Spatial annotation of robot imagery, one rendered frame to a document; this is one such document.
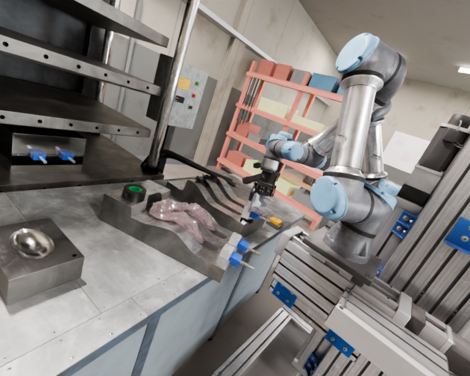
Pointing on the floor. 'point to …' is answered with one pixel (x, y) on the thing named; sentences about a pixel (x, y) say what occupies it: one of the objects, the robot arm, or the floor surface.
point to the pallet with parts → (300, 180)
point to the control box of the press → (188, 108)
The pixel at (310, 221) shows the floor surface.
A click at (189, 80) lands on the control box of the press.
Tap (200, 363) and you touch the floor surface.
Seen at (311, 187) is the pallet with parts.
